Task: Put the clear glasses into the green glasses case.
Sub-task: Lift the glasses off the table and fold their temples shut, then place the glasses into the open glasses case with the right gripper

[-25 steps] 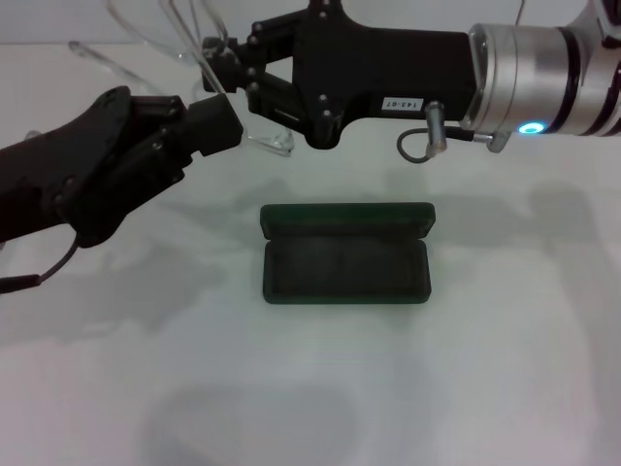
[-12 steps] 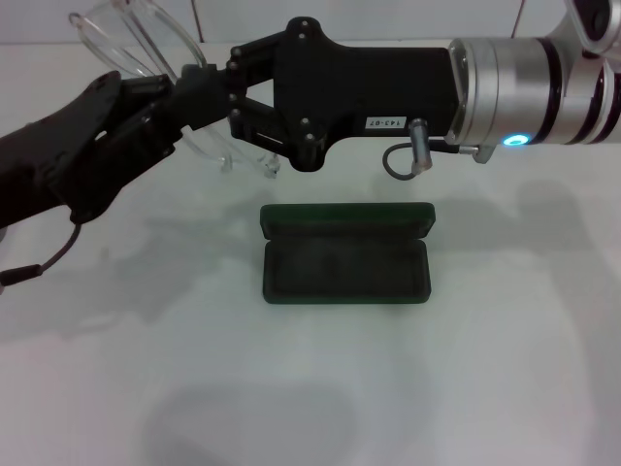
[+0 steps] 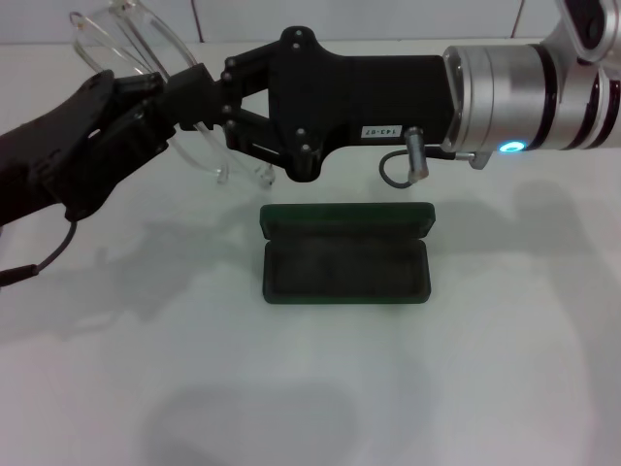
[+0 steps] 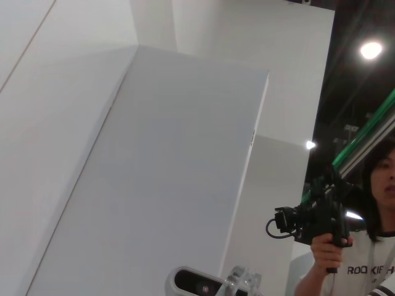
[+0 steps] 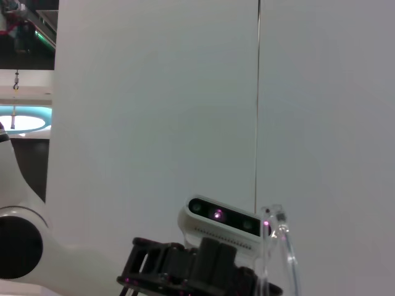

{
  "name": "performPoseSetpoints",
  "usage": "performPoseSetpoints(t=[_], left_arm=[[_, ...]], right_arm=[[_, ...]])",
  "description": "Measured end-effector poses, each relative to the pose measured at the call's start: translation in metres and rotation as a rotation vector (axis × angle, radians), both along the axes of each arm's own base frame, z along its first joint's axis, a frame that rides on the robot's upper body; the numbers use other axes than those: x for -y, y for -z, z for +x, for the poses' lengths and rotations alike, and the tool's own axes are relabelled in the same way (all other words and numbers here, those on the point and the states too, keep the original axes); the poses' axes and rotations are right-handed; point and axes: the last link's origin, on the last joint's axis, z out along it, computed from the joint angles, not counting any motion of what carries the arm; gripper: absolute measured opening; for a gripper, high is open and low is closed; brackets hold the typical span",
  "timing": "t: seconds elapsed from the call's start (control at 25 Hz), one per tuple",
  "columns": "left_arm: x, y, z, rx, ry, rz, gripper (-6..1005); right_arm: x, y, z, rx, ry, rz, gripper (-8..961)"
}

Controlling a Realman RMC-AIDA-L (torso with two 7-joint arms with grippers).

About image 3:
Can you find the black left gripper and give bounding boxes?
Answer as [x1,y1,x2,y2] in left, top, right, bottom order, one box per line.
[0,40,278,228]

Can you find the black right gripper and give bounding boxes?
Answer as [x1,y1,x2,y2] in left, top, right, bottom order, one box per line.
[221,26,461,183]

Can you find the clear plastic glasses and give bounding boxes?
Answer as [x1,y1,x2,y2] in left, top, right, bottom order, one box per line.
[67,0,278,191]

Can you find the green glasses case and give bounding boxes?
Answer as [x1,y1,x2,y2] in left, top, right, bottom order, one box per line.
[259,200,436,307]

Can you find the right gripper cable with plug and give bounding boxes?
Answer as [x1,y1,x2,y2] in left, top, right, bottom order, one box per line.
[376,125,480,191]

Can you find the gripper cable with plug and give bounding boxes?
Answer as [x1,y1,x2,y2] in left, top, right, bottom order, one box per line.
[0,219,80,288]
[376,125,480,191]

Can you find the left gripper cable with plug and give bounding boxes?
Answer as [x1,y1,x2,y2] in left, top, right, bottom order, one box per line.
[0,219,80,288]

